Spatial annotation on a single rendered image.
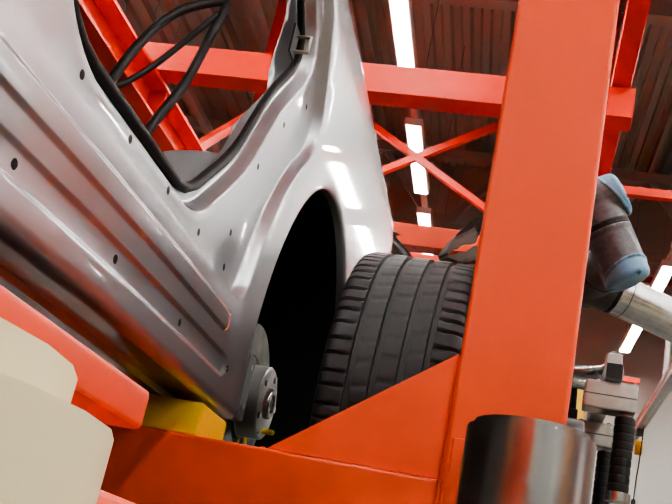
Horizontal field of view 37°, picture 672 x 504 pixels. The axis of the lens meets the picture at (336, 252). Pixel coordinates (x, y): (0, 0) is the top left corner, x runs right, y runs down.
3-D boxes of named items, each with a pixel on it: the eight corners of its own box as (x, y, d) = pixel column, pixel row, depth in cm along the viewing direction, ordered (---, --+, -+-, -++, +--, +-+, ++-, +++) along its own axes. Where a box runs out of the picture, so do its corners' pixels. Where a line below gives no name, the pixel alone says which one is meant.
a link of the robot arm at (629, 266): (633, 290, 200) (610, 234, 203) (663, 270, 189) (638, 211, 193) (593, 301, 197) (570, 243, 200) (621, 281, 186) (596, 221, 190)
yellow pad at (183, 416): (138, 437, 163) (146, 407, 164) (220, 452, 160) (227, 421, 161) (107, 419, 150) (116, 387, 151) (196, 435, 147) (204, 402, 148)
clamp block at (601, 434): (568, 446, 211) (571, 421, 213) (612, 453, 209) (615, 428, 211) (570, 441, 206) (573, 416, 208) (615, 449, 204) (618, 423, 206)
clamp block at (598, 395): (580, 411, 180) (584, 382, 181) (632, 419, 178) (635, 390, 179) (582, 405, 175) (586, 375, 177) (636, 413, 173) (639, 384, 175)
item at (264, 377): (244, 463, 224) (265, 320, 225) (278, 469, 222) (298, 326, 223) (195, 487, 192) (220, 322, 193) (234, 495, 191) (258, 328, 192)
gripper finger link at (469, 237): (441, 260, 205) (483, 244, 204) (438, 257, 200) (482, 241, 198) (435, 246, 206) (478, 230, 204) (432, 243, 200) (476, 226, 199)
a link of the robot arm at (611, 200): (635, 209, 190) (615, 162, 193) (572, 232, 192) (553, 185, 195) (633, 221, 199) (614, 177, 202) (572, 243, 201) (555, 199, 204)
